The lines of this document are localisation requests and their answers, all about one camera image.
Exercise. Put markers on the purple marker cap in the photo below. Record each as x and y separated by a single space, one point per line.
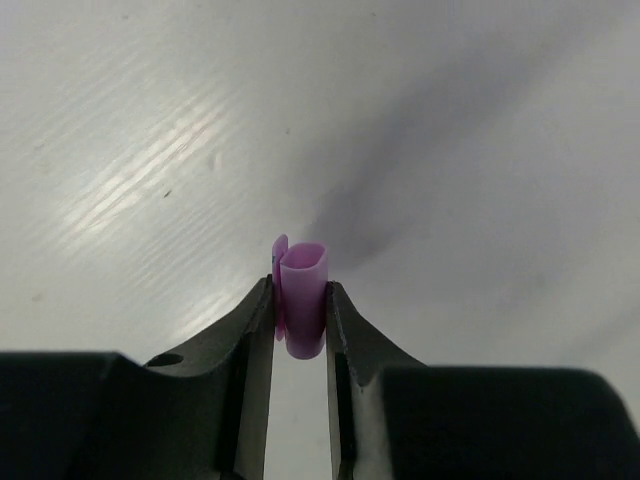
300 278

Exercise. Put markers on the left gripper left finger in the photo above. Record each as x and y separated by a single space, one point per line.
197 411

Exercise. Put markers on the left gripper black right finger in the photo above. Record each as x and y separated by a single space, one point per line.
393 417

